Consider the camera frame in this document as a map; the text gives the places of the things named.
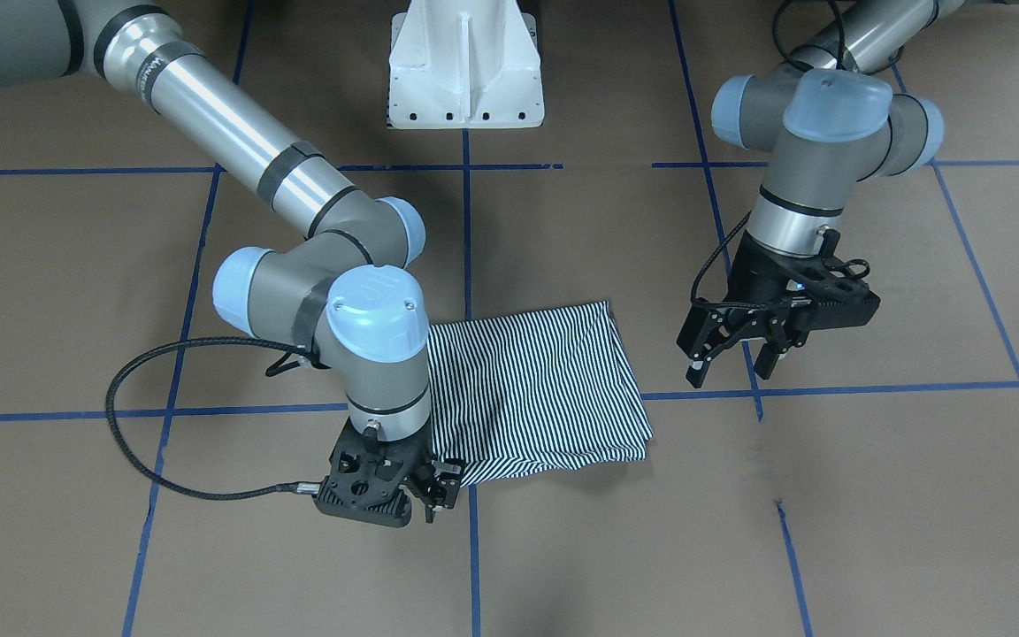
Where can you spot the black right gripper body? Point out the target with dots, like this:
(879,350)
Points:
(429,484)

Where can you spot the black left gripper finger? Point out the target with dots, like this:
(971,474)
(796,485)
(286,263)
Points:
(697,372)
(766,361)

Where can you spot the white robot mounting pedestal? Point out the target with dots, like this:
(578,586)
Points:
(464,65)

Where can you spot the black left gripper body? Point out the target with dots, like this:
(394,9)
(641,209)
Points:
(762,276)

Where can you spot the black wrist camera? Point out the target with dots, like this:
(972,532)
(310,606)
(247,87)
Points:
(365,488)
(833,294)

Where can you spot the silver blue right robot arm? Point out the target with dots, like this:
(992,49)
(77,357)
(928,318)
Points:
(111,227)

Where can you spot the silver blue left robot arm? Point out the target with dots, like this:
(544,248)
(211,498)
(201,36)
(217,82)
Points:
(827,123)

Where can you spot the navy white striped polo shirt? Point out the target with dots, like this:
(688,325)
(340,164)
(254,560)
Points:
(531,392)

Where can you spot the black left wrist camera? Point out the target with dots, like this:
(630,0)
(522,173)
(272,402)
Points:
(833,294)

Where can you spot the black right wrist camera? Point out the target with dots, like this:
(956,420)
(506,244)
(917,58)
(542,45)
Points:
(365,488)

